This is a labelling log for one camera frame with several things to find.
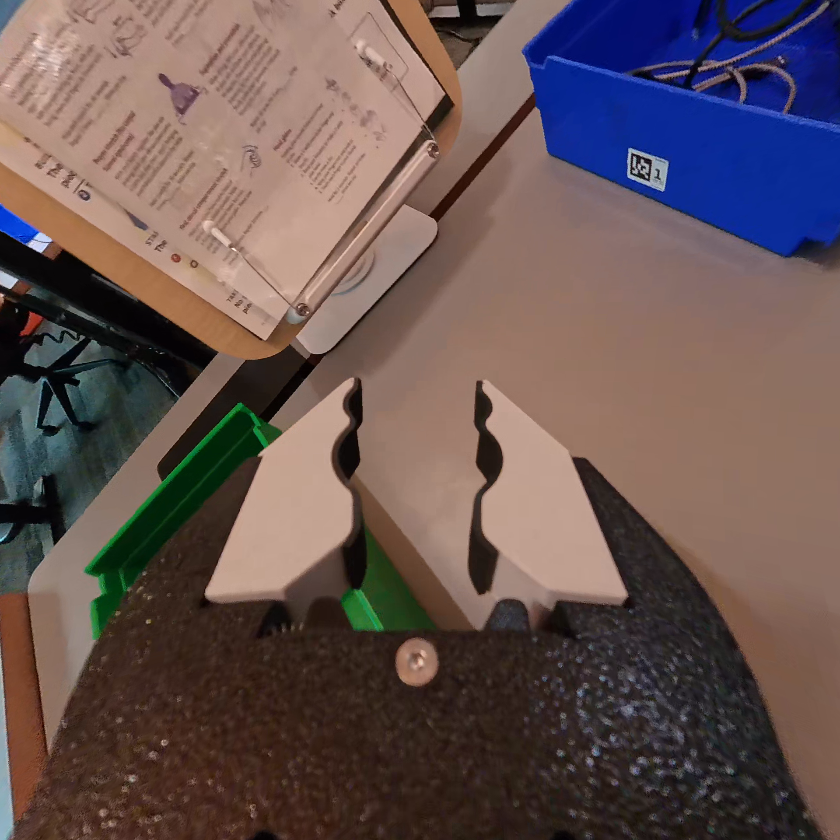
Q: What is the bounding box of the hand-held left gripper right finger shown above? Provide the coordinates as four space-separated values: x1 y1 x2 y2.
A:
467 379 631 627

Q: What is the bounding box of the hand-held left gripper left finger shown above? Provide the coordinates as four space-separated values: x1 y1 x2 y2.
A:
205 377 368 621

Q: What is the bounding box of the green plastic bin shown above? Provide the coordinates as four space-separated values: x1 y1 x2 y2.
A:
85 402 437 641

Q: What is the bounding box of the blue plastic bin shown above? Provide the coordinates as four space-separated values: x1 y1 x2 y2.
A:
523 0 840 258

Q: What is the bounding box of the grey braided cable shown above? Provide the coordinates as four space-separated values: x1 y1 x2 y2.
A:
626 0 834 116

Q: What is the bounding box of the black usb cable bundle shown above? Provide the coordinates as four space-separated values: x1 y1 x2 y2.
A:
682 0 788 89

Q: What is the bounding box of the wooden document stand white base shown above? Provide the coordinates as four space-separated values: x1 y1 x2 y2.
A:
0 0 463 361

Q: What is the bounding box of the black office chair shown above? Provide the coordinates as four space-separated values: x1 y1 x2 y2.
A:
0 289 99 437

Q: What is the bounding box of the printed instruction sheet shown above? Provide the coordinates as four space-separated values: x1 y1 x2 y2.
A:
0 0 447 342

